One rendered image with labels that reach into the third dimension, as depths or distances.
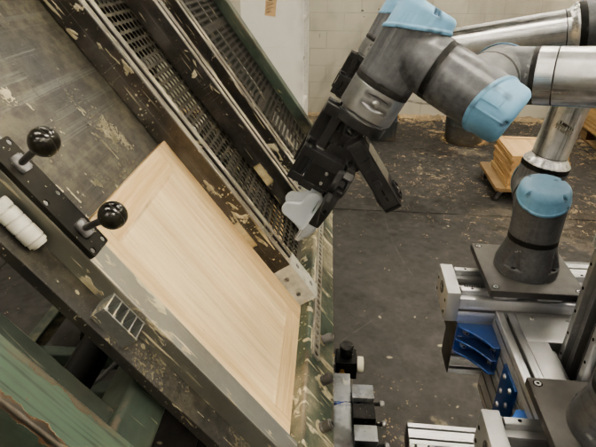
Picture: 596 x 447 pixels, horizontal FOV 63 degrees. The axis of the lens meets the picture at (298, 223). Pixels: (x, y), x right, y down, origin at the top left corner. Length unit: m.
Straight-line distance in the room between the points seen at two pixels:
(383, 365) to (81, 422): 1.97
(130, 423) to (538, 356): 0.86
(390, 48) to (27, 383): 0.55
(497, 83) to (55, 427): 0.61
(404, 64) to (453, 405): 1.94
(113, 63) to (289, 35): 3.77
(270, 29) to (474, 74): 4.33
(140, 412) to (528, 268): 0.91
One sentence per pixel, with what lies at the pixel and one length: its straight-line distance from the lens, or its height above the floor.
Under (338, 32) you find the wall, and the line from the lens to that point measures 6.24.
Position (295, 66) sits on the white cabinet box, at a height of 0.84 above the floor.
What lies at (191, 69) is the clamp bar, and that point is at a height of 1.44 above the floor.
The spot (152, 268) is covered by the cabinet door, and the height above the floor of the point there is 1.25.
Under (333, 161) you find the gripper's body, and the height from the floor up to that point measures 1.49.
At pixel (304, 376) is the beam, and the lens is 1.14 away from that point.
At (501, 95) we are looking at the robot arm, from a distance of 0.60.
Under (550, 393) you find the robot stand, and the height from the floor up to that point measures 1.04.
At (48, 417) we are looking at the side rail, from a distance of 0.63.
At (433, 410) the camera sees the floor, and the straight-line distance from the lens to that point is 2.35.
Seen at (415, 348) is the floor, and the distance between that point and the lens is 2.61.
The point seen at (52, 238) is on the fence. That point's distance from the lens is 0.78.
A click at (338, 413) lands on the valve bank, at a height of 0.74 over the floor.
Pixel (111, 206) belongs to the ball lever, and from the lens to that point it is 0.67.
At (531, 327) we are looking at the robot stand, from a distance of 1.32.
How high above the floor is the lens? 1.72
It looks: 28 degrees down
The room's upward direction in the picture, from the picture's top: straight up
